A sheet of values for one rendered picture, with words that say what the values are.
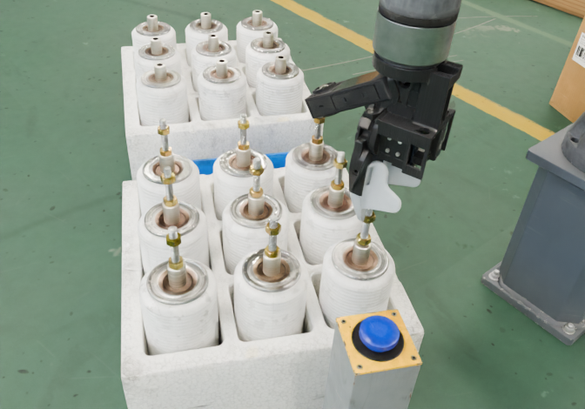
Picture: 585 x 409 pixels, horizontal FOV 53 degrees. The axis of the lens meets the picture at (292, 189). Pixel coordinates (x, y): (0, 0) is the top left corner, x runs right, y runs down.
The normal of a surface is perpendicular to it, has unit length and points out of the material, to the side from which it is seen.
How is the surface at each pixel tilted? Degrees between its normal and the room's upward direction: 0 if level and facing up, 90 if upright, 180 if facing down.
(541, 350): 0
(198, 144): 90
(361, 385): 90
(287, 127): 90
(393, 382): 90
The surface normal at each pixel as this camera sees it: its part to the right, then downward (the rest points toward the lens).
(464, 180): 0.05, -0.78
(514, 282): -0.77, 0.36
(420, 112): -0.54, 0.50
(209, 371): 0.22, 0.62
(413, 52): -0.07, 0.61
